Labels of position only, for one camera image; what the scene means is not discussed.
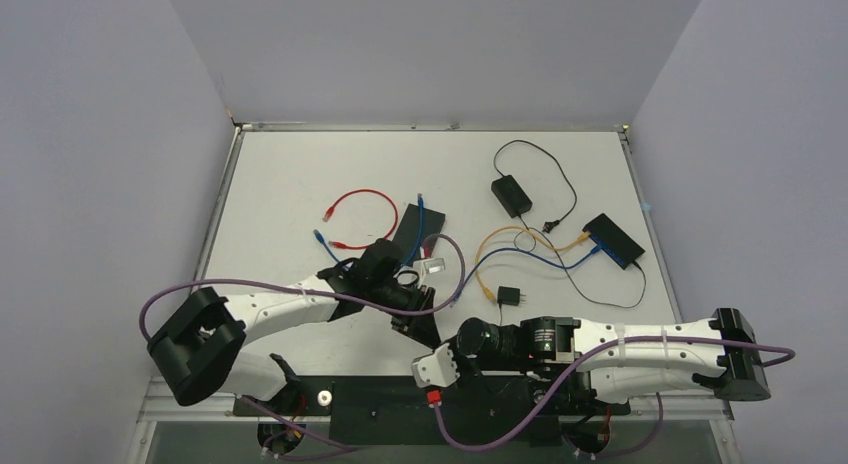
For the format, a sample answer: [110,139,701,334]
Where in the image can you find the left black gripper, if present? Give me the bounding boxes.
[368,280,440,349]

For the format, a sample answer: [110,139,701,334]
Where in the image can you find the yellow ethernet cable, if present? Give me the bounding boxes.
[474,225,592,307]

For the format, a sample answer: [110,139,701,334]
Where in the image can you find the black power adapter with cord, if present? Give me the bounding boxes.
[490,140,648,311]

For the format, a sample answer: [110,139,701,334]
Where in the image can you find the blue ethernet cable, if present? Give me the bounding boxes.
[312,192,425,270]
[451,243,604,310]

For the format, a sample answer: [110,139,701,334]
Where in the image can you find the black network switch small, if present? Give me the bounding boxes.
[582,213,645,270]

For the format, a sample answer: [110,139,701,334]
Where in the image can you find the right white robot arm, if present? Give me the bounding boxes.
[413,308,771,411]

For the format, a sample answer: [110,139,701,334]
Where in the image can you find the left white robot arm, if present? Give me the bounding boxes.
[145,239,436,414]

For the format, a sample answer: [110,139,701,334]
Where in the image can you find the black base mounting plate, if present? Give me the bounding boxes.
[233,375,631,446]

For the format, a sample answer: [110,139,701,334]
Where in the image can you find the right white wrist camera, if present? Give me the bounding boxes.
[411,344,460,388]

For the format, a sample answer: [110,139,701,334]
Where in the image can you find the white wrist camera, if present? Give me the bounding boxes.
[418,257,446,276]
[411,344,460,388]

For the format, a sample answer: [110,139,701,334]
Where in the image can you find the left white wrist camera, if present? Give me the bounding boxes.
[418,257,446,276]

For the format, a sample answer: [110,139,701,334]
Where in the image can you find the red ethernet cable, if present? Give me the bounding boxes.
[321,188,400,252]

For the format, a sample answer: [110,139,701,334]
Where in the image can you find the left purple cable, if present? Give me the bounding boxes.
[138,232,467,343]

